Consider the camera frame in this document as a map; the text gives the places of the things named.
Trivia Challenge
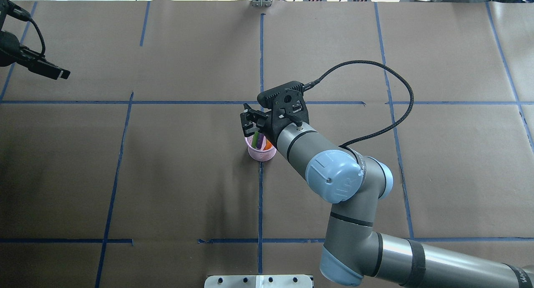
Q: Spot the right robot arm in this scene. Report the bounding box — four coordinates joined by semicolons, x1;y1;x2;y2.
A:
240;101;533;288

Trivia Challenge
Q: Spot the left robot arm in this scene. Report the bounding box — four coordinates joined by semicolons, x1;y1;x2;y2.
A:
0;0;71;80

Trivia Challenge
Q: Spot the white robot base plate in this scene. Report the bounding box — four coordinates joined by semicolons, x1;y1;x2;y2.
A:
204;274;315;288

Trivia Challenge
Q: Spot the purple highlighter pen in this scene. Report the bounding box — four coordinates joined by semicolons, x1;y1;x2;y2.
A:
256;134;265;150

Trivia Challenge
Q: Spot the orange highlighter pen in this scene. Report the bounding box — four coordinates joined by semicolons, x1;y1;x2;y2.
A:
263;139;273;151

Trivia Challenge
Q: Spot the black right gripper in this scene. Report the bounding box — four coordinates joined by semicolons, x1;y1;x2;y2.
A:
240;100;309;143

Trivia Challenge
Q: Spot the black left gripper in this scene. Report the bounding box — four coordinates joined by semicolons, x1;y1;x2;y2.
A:
18;46;71;80

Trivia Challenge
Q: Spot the green highlighter pen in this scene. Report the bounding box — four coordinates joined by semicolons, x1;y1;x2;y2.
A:
250;131;259;149

